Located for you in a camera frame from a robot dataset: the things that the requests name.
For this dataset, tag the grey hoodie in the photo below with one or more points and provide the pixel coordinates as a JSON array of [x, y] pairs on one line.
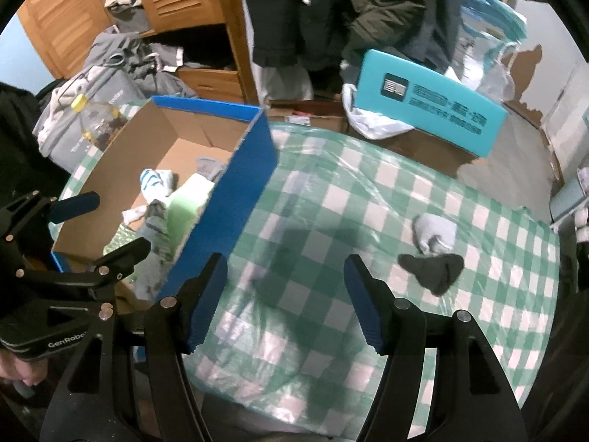
[[133, 55]]

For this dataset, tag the blue plastic packages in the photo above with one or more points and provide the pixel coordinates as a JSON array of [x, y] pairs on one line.
[[487, 23]]

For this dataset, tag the cardboard box with blue outside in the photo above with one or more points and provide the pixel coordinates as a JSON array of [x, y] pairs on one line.
[[239, 184]]

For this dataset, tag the brown cardboard box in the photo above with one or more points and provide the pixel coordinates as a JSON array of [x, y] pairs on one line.
[[414, 147]]

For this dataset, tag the black hanging jacket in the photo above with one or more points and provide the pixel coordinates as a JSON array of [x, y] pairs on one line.
[[280, 18]]

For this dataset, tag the olive hanging jacket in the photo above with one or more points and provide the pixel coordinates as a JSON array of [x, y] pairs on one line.
[[386, 4]]

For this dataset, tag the white blue striped sock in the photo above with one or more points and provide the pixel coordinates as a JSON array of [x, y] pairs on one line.
[[154, 182]]

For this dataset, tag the person's left hand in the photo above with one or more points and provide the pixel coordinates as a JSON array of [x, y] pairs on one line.
[[23, 370]]

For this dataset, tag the grey clothes in cabinet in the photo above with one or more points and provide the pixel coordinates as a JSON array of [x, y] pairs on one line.
[[129, 14]]

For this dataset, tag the open cardboard box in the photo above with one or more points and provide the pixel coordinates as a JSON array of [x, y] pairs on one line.
[[313, 117]]

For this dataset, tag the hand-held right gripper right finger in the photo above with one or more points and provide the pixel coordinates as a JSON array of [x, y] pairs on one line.
[[363, 304]]

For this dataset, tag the green white checkered tablecloth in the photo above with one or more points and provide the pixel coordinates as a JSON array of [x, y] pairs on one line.
[[322, 202]]

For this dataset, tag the clear plastic bag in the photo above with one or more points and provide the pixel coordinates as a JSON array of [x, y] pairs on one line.
[[497, 78]]

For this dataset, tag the white plastic bag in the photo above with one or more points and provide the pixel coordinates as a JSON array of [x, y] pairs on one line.
[[368, 122]]

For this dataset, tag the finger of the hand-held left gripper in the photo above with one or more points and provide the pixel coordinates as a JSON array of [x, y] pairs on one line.
[[73, 207], [129, 253]]

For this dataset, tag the wooden drawer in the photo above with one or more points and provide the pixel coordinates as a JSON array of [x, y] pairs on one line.
[[211, 85]]

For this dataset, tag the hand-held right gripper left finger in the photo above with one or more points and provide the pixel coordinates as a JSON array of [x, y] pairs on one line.
[[207, 304]]

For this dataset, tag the pale grey sock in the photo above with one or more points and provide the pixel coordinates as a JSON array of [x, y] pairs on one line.
[[430, 232]]

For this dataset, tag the dark sock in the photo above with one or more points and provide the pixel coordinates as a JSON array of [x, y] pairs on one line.
[[435, 271]]

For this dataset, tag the grey white cloth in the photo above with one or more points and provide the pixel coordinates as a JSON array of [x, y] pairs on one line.
[[154, 230]]

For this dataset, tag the green patterned cloth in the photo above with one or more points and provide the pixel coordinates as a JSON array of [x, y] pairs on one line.
[[118, 239]]

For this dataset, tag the teal printed box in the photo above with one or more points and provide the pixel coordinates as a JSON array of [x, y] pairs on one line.
[[428, 101]]

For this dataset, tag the white hanging garment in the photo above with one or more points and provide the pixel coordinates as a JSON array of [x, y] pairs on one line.
[[280, 83]]

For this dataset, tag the white green cloth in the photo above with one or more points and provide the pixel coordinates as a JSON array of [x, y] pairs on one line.
[[186, 207]]

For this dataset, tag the plastic bottle with yellow cap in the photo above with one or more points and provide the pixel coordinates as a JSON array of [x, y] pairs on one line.
[[99, 119]]

